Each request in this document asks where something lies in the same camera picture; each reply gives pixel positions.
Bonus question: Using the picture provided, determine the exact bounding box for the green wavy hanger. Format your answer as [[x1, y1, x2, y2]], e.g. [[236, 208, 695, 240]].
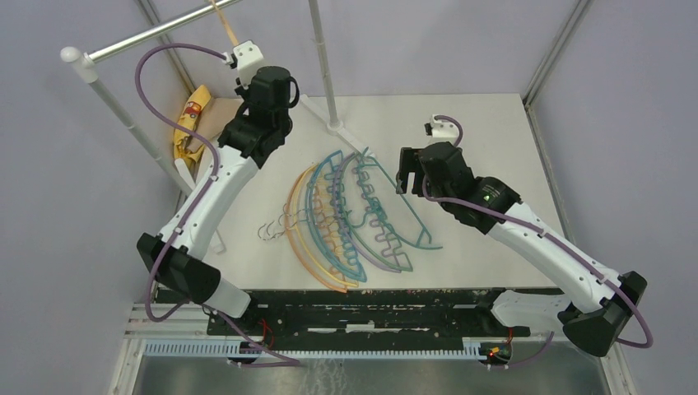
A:
[[341, 153, 413, 273]]

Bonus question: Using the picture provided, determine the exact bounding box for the teal plastic hanger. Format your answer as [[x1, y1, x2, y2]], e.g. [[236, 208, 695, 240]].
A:
[[357, 151, 442, 251]]

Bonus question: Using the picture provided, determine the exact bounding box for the blue wavy hanger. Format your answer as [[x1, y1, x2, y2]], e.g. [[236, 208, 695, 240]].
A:
[[305, 150, 367, 287]]

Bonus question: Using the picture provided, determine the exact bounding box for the beige plastic hanger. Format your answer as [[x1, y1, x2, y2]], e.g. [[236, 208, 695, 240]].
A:
[[209, 0, 240, 48]]

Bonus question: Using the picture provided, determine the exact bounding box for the purple wavy hanger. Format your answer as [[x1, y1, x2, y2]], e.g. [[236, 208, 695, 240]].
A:
[[331, 153, 399, 273]]

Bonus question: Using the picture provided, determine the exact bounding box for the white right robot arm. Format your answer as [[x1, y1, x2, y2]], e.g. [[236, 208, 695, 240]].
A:
[[396, 142, 654, 357]]

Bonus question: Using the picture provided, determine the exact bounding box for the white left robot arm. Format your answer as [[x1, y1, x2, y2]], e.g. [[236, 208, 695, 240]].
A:
[[137, 66, 300, 318]]

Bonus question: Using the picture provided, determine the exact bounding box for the beige cloth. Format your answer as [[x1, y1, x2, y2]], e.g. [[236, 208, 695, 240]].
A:
[[194, 98, 242, 142]]

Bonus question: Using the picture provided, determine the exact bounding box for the yellow patterned cloth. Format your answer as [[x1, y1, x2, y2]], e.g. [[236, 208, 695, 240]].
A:
[[172, 85, 212, 169]]

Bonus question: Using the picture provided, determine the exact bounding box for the yellow wavy hanger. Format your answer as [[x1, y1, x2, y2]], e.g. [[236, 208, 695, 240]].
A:
[[271, 165, 361, 290]]

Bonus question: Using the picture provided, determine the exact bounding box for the orange wavy hanger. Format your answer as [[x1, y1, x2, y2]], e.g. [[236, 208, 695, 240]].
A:
[[257, 166, 349, 295]]

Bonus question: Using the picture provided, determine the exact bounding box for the white clothes rack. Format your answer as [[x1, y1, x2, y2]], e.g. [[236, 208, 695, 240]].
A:
[[59, 0, 378, 255]]

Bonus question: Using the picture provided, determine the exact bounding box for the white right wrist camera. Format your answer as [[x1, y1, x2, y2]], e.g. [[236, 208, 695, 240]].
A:
[[425, 114, 463, 145]]

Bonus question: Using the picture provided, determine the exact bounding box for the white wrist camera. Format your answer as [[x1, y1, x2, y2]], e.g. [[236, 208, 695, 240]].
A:
[[425, 114, 463, 145], [223, 40, 268, 87]]

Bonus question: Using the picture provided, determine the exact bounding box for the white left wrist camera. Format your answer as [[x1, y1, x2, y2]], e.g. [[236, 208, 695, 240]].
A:
[[223, 40, 268, 87]]

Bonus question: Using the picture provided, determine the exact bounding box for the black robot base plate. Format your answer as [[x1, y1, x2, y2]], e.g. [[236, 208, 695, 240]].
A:
[[234, 289, 531, 352]]

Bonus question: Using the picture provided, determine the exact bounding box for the white slotted cable duct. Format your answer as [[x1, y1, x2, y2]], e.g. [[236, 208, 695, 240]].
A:
[[143, 339, 486, 361]]

